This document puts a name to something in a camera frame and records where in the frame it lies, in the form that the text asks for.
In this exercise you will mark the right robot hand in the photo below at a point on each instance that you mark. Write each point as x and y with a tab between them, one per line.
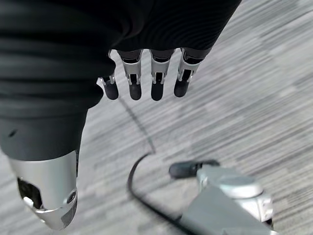
61	61

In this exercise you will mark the silver robot leg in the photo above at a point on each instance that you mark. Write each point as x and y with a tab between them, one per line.
230	203

